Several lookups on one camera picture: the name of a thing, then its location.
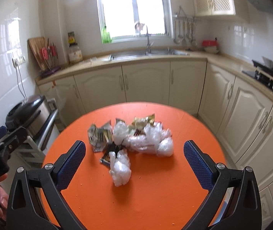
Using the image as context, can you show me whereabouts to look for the silver printed wrapper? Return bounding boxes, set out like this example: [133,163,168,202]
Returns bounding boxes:
[87,121,114,153]

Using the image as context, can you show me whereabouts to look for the small white plastic bag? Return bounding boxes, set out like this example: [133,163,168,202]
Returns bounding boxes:
[109,149,132,187]

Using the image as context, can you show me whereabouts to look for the dark snack wrapper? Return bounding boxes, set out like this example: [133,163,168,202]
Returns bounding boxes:
[100,142,123,168]

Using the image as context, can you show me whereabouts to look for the white plastic bag bundle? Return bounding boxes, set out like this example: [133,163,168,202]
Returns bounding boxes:
[113,122,174,157]

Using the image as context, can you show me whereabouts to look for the gold snack wrapper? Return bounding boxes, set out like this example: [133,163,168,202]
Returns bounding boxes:
[132,114,155,130]

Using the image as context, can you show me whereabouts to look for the chrome kitchen faucet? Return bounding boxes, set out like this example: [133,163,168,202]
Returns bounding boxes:
[134,21,154,53]

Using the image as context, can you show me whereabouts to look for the kitchen window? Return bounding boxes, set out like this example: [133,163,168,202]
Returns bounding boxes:
[97,0,172,42]

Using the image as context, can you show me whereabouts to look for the metal side rack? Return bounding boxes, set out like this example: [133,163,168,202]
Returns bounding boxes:
[15,98,59,168]

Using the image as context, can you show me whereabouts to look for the black rice cooker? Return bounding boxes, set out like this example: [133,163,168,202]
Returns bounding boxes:
[5,94,51,139]

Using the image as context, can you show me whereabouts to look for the cream lower cabinets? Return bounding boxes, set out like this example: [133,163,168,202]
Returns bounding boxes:
[38,58,273,227]

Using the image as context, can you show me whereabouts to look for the wooden cutting board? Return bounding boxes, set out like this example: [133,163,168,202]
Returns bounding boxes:
[28,36,49,72]

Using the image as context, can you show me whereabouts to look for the orange round table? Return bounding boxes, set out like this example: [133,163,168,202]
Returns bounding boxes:
[44,103,226,229]

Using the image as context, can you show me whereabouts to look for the large glass jar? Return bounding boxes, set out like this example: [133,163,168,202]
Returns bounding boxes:
[68,43,83,64]

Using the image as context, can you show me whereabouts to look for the yellow label bottle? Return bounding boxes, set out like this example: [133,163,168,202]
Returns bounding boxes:
[68,31,76,45]

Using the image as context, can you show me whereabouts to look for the black gas stove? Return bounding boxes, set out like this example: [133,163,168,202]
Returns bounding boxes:
[242,70,273,91]

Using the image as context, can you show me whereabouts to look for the steel wok on stove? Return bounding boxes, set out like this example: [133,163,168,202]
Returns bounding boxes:
[262,57,273,71]

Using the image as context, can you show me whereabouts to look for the green dish soap bottle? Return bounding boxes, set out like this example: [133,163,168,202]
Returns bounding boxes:
[101,26,112,44]

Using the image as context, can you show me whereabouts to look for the white bowl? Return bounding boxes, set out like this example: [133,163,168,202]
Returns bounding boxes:
[204,46,219,54]

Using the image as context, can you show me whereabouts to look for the red lidded container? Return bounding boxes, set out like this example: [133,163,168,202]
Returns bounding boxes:
[202,40,218,47]

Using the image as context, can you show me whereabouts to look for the stainless steel sink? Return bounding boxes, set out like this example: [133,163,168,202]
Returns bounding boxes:
[108,48,190,61]

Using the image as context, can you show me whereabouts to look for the hanging utensil rack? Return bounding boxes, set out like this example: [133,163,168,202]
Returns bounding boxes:
[172,5,201,47]

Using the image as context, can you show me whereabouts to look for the wall power outlet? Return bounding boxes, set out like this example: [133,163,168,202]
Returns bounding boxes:
[12,56,26,67]

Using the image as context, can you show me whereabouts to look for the knife rack with red handles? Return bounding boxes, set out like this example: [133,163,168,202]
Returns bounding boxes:
[40,37,60,78]

